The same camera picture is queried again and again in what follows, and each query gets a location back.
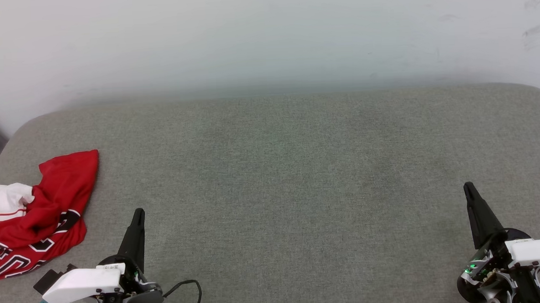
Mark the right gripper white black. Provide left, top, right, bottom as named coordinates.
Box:
left=452, top=179, right=540, bottom=303

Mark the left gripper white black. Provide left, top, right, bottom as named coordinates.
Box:
left=39, top=207, right=164, bottom=303

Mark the red and white basketball jersey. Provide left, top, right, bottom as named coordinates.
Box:
left=0, top=149, right=105, bottom=281

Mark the grey fabric sofa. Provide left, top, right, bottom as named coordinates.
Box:
left=0, top=81, right=540, bottom=303

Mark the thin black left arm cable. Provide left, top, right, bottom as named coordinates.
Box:
left=162, top=279, right=203, bottom=303

